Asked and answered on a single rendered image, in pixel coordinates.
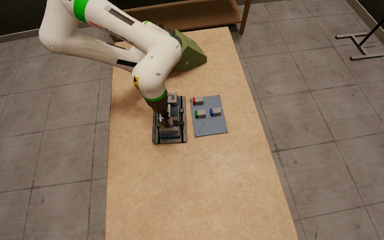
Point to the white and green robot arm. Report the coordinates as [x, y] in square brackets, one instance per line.
[154, 52]

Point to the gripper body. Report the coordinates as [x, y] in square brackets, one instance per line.
[160, 110]

